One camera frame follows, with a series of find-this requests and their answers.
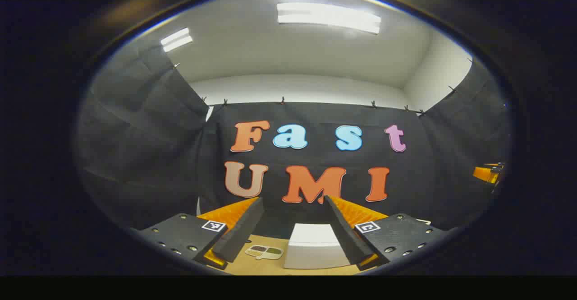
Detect white compartment snack dish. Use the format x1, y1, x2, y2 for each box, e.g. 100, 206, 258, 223
245, 245, 284, 261

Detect black backdrop cloth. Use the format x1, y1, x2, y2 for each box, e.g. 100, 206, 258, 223
74, 43, 512, 233

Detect white microwave oven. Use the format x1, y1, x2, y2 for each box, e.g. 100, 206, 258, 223
283, 223, 353, 270

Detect small ceiling light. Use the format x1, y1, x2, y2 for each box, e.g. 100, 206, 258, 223
160, 28, 193, 52

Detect long ceiling light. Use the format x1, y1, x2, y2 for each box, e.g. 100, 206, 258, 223
276, 2, 382, 35

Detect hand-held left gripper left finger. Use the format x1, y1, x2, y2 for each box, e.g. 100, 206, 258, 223
130, 196, 265, 271

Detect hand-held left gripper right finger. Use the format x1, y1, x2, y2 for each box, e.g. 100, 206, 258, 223
323, 195, 452, 272

